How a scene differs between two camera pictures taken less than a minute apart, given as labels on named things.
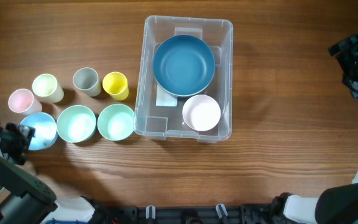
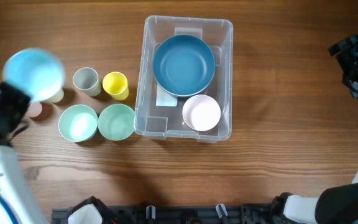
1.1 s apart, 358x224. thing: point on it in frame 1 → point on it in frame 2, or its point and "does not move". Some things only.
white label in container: [164, 99] does not move
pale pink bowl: [201, 112] does not move
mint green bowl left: [76, 124] does not move
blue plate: [184, 65] does not move
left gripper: [25, 133] → [21, 98]
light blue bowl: [45, 129] → [42, 71]
